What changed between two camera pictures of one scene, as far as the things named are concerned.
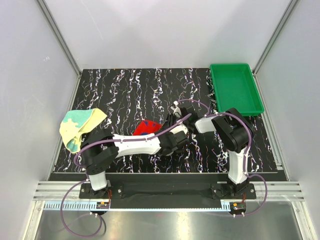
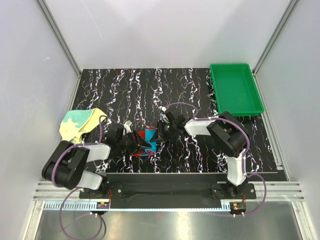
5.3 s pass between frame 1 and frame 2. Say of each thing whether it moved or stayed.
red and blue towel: moved
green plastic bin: stayed
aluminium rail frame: stayed
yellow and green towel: stayed
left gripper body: moved
